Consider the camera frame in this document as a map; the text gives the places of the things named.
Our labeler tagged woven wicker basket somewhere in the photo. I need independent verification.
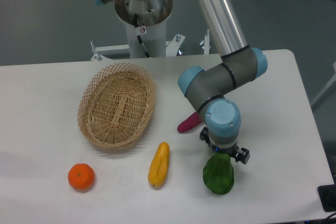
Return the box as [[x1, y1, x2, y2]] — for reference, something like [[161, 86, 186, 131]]
[[77, 62, 156, 151]]

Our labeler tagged green bok choy vegetable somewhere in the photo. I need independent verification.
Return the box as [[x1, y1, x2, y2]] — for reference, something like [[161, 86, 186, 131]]
[[203, 153, 234, 195]]

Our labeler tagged purple sweet potato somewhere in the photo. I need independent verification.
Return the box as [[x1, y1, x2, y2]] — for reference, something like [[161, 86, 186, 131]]
[[177, 112, 202, 133]]

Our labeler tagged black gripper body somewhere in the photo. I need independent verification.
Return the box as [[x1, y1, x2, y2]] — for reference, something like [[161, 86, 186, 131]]
[[208, 143, 237, 154]]

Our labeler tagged white table leg right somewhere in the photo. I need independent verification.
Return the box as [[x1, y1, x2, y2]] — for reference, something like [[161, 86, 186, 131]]
[[310, 62, 336, 113]]

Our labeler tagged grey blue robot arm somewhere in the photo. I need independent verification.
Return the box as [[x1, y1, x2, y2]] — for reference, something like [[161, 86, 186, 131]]
[[94, 0, 268, 163]]

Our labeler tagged orange tangerine toy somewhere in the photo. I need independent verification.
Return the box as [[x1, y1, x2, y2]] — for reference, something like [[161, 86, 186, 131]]
[[68, 163, 95, 191]]

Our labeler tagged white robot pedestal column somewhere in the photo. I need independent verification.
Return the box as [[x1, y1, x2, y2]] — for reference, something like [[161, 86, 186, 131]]
[[115, 0, 173, 58]]

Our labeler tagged black cable on pedestal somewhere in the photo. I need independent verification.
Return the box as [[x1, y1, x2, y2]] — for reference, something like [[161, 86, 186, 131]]
[[133, 13, 152, 58]]

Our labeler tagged black device at table edge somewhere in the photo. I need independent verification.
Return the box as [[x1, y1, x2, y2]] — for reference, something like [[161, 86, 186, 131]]
[[317, 184, 335, 212]]

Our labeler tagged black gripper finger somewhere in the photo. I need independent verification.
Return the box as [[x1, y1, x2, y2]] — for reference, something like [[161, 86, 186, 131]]
[[229, 147, 250, 164], [199, 126, 212, 148]]

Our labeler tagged white metal base frame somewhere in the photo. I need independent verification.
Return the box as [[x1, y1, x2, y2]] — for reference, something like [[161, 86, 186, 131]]
[[90, 28, 211, 61]]

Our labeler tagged yellow papaya toy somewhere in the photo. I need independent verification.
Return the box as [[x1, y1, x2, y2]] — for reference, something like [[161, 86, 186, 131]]
[[148, 142, 170, 188]]

